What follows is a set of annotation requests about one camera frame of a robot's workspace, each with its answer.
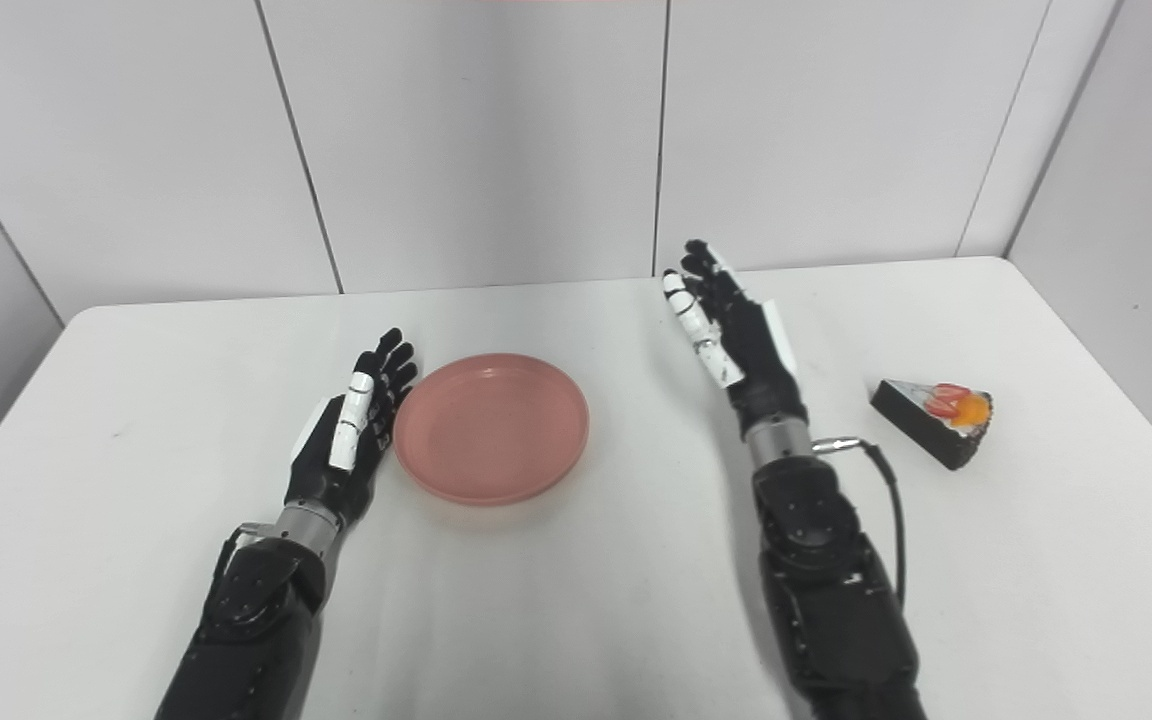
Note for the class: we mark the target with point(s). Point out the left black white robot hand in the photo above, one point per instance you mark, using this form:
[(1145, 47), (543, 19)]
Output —
[(361, 425)]

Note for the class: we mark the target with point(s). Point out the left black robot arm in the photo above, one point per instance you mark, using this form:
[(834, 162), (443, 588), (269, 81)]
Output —
[(256, 620)]

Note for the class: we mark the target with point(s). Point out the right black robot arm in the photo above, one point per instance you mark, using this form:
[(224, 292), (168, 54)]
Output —
[(826, 590)]

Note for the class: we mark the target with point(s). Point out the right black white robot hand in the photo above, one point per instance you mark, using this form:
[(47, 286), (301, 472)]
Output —
[(741, 335)]

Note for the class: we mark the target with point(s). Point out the chocolate cake slice with fruit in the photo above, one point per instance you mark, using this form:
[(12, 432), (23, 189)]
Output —
[(936, 420)]

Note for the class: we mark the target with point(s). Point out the pink round plate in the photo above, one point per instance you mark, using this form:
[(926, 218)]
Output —
[(492, 428)]

